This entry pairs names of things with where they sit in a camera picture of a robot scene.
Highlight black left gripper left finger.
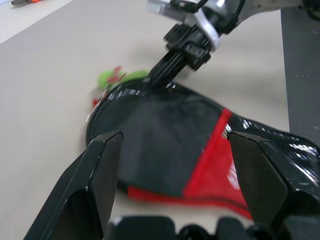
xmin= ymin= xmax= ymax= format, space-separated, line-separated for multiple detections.
xmin=23 ymin=130 xmax=124 ymax=240

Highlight black table tennis paddle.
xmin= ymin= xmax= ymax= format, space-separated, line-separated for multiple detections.
xmin=117 ymin=99 xmax=223 ymax=197

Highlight orange handled pliers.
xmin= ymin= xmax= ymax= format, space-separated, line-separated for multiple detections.
xmin=10 ymin=0 xmax=45 ymax=8

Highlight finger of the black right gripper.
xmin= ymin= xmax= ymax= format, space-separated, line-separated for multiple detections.
xmin=153 ymin=54 xmax=191 ymax=89
xmin=146 ymin=50 xmax=179 ymax=95

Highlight green charm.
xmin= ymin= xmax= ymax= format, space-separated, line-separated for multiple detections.
xmin=96 ymin=66 xmax=149 ymax=90

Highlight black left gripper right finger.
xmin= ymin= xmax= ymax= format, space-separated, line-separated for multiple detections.
xmin=227 ymin=130 xmax=320 ymax=240

